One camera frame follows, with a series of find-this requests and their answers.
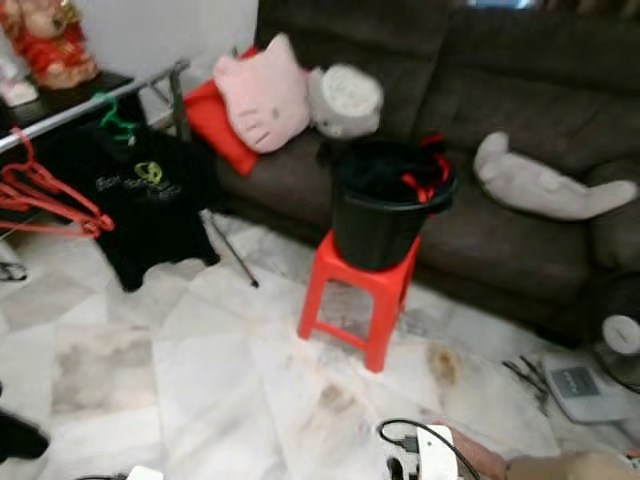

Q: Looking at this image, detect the green plastic hanger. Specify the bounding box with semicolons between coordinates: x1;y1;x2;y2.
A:
93;90;143;149

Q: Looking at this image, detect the black power cord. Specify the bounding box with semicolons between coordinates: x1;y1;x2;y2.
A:
503;353;553;413

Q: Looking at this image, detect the red cushion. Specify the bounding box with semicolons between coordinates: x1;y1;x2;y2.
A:
184;45;261;179

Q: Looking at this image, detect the grey long plush toy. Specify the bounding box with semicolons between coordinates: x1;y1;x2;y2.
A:
472;130;640;222

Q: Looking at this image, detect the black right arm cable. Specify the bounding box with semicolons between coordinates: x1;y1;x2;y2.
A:
377;417;488;480

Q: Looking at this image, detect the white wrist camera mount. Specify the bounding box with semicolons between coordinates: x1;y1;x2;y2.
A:
123;465;167;480
413;424;459;480

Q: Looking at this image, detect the silver clothes rack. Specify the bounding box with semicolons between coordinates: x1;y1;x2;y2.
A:
0;58;261;291

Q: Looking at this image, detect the person's leg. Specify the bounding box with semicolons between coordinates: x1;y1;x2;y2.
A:
445;420;640;480

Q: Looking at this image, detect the black cloth heap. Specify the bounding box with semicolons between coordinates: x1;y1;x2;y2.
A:
0;408;53;464

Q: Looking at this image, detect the black shirt with green logo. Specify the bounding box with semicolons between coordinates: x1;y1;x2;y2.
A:
50;122;223;294

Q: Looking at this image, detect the white tissue pack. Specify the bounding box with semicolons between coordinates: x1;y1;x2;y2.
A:
0;72;41;109

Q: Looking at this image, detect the grey Totoro face pillow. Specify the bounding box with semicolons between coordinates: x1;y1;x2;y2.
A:
306;62;386;141

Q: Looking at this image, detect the dark grey fabric sofa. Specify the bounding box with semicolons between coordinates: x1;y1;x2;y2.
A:
203;0;640;349

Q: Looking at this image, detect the black plastic bucket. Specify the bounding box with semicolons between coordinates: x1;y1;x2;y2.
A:
328;140;461;274

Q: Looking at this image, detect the red gold deity statue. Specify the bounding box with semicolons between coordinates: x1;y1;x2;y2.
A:
2;0;102;91

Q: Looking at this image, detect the pink cat face pillow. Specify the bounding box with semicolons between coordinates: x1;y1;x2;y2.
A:
212;32;312;155

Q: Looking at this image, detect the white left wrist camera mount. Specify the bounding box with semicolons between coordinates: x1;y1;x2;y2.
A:
123;465;167;480

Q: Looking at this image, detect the dark navy garment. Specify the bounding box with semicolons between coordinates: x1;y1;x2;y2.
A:
318;138;426;201

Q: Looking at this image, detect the grey standing fan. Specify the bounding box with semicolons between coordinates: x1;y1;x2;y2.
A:
540;278;640;428

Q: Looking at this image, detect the red plastic stool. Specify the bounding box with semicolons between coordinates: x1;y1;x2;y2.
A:
296;229;422;374

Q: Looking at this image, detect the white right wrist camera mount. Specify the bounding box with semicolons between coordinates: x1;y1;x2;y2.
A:
413;424;459;480

